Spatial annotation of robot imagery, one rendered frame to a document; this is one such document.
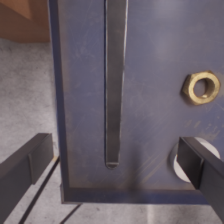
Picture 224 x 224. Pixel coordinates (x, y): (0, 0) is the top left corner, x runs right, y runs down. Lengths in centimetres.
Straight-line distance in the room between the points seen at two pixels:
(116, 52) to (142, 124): 12
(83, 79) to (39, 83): 100
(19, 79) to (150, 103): 113
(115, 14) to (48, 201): 156
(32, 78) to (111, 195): 106
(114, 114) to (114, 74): 6
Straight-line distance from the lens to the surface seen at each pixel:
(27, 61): 127
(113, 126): 25
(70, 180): 32
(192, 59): 27
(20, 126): 138
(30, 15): 77
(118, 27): 24
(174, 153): 28
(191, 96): 26
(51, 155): 17
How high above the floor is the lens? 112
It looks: 75 degrees down
